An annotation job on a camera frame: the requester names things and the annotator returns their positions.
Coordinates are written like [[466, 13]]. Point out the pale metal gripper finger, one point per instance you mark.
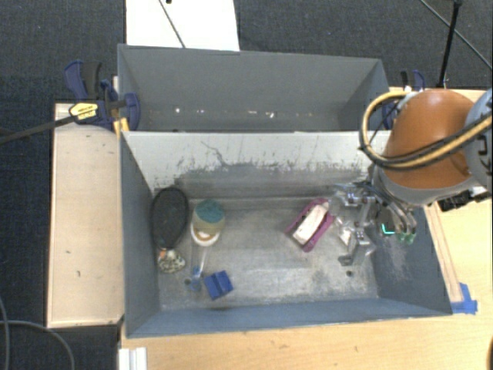
[[360, 249], [348, 200]]

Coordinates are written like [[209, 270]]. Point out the clear plastic piece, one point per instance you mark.
[[345, 236]]

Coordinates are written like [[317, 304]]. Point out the purple box with white contents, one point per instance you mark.
[[309, 227]]

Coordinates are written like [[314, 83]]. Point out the grey metal bin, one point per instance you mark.
[[265, 268]]

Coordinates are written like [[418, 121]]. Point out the teal and tan round sponge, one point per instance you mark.
[[209, 214]]

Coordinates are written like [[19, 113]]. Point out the blue block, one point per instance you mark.
[[218, 284]]

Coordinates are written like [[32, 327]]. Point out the clear glass with blue base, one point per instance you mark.
[[203, 241]]

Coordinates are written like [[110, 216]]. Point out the pale wood board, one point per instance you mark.
[[84, 226]]

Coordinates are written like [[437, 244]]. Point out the black cylinder on white bracket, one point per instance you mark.
[[456, 202]]

